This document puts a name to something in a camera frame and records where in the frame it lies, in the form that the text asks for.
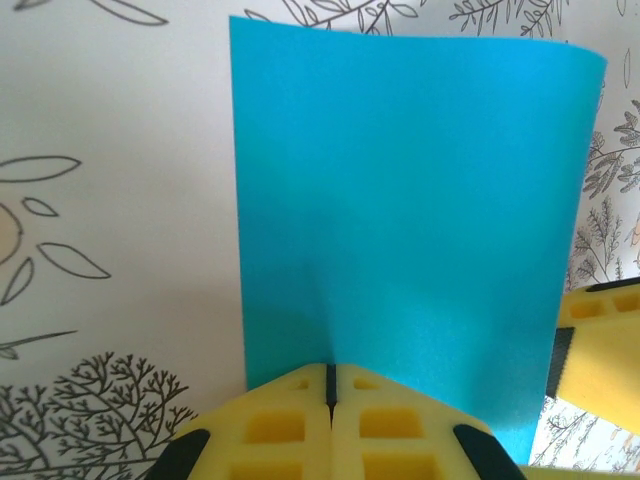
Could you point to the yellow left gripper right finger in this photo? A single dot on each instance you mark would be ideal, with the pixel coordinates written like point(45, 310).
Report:
point(390, 435)

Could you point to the blue square paper sheet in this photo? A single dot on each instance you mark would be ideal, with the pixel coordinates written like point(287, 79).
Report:
point(400, 200)

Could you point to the floral patterned table cover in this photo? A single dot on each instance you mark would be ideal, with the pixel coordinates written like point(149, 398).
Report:
point(125, 150)

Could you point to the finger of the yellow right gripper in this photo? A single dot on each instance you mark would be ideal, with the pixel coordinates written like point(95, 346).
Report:
point(605, 365)
point(590, 475)

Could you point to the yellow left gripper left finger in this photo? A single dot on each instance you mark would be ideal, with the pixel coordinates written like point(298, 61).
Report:
point(280, 435)

